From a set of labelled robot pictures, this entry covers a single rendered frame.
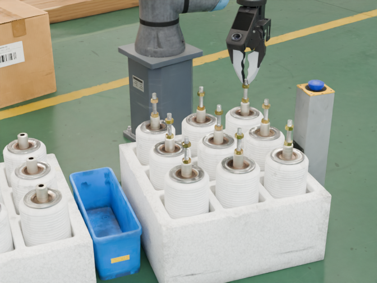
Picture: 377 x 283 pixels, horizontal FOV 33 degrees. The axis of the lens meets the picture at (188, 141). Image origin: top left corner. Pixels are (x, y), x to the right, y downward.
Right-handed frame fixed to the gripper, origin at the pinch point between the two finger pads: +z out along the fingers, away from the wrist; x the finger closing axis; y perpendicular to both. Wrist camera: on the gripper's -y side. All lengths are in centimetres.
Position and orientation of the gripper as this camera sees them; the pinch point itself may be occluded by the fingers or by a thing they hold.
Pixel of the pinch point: (244, 79)
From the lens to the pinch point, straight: 157.5
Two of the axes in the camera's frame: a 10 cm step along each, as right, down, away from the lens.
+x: -9.1, -1.9, 3.7
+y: 4.2, -4.3, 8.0
